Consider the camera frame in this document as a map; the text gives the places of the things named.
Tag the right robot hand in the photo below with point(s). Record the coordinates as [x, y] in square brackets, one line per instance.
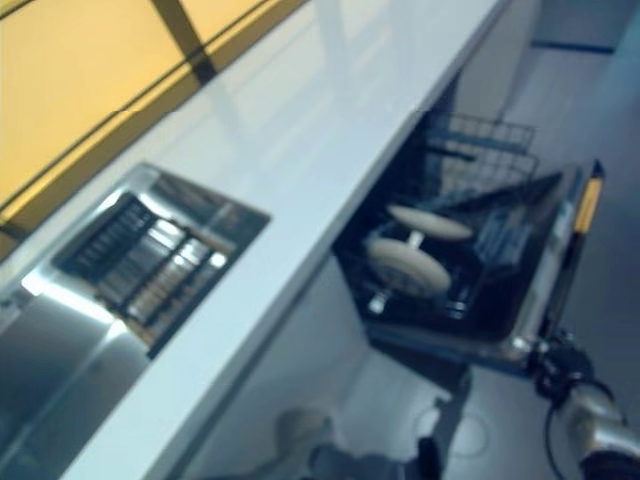
[565, 365]

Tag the cream round plate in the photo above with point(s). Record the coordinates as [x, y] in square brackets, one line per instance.
[407, 267]
[430, 222]

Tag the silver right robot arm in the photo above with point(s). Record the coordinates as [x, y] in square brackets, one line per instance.
[600, 430]

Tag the dark robot foot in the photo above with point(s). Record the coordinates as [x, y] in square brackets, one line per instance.
[430, 460]

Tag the white cabinet door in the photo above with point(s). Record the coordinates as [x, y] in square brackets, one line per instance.
[300, 360]

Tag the dark grey tall cabinet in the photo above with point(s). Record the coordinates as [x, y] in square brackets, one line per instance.
[580, 22]

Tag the black roll-up drying rack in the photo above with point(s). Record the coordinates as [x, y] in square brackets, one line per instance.
[145, 265]

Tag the stainless steel sink basin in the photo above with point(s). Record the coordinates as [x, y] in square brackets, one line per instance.
[60, 350]

